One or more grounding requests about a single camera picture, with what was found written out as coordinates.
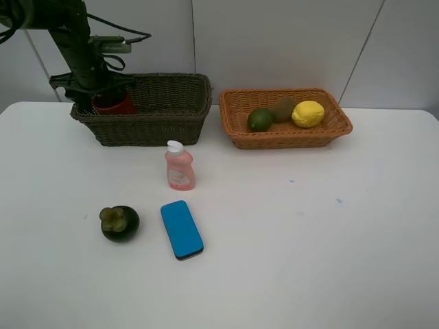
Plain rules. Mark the brown kiwi fruit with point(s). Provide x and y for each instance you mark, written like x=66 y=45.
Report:
x=282 y=109

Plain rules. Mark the green lime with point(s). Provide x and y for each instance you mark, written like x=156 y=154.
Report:
x=259 y=120

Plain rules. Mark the blue board eraser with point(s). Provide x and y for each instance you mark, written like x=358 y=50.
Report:
x=181 y=229

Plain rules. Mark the orange wicker basket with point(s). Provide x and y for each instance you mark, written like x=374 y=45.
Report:
x=237 y=104

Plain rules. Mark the yellow lemon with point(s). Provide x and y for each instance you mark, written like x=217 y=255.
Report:
x=308 y=114

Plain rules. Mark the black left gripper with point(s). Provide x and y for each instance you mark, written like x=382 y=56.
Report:
x=89 y=74

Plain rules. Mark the pink soap bottle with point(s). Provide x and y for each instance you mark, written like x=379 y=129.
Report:
x=180 y=174

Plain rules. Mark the dark brown wicker basket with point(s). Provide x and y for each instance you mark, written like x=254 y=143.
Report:
x=170 y=106

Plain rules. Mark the red plastic cup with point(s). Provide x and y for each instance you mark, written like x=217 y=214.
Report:
x=114 y=103

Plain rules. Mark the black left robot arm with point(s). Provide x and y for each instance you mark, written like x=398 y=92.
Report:
x=66 y=22

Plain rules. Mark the dark purple mangosteen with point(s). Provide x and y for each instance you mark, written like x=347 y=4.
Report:
x=119 y=224

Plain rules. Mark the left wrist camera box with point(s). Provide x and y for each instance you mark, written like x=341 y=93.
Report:
x=110 y=44

